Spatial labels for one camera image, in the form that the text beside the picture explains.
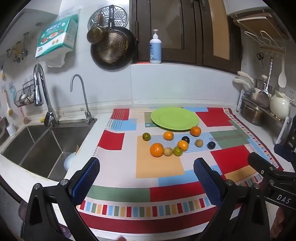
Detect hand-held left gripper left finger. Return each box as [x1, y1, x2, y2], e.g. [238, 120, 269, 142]
[22, 157, 100, 241]

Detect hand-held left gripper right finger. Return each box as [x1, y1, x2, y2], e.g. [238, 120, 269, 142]
[193, 158, 271, 241]

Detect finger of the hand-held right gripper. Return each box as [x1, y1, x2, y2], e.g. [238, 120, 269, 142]
[273, 144, 296, 163]
[247, 152, 296, 186]

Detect large orange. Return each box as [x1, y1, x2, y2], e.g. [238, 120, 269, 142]
[150, 143, 164, 158]

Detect green plate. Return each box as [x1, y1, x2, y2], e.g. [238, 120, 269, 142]
[150, 107, 199, 132]

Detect person's right hand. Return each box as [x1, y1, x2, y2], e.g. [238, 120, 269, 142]
[269, 206, 288, 240]

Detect white bowl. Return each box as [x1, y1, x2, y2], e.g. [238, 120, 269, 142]
[63, 152, 77, 172]

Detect metal dish rack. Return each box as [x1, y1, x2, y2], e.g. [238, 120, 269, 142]
[236, 89, 293, 145]

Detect white ceramic kettle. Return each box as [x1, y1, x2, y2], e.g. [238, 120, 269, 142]
[270, 90, 291, 121]

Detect stainless steel pot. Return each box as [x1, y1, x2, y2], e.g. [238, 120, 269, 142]
[239, 98, 265, 127]

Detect colourful patchwork table mat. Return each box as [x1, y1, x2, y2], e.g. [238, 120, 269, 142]
[77, 107, 284, 234]

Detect stainless steel sink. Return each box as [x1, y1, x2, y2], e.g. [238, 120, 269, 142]
[0, 124, 97, 182]

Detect metal skimmer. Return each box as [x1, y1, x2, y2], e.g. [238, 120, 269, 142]
[255, 57, 274, 108]

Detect white rice paddle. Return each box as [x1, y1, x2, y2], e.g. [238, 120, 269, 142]
[278, 57, 287, 88]

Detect slim gooseneck faucet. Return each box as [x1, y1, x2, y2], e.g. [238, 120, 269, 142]
[70, 74, 97, 124]

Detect yellow scrub brush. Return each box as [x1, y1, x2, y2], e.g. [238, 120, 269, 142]
[2, 89, 14, 116]

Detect large chrome faucet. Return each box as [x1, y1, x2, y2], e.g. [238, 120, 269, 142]
[33, 64, 59, 127]

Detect brass perforated colander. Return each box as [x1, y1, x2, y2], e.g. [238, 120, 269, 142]
[96, 31, 129, 63]

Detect blue white pump bottle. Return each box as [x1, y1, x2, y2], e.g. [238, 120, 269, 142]
[149, 29, 162, 64]

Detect black frying pan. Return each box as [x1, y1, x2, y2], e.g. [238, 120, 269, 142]
[90, 5, 137, 70]

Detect dark wooden cabinet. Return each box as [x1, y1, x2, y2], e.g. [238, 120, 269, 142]
[129, 0, 242, 75]

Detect small brass saucepan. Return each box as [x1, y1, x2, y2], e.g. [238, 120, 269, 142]
[87, 13, 107, 44]

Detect green tissue box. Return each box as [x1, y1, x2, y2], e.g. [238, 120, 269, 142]
[35, 14, 79, 59]

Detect round metal steamer rack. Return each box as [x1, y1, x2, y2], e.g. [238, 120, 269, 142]
[88, 5, 128, 30]

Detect cream handled saucepan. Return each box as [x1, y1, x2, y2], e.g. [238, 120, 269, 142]
[232, 78, 259, 100]
[238, 71, 272, 93]

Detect white wire rack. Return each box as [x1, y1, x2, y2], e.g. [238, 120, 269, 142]
[244, 30, 284, 52]

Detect black wire basket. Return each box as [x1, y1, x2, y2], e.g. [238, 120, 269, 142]
[14, 79, 36, 107]

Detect bicycle shaped wall hooks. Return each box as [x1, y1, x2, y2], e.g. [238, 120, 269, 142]
[6, 32, 29, 63]

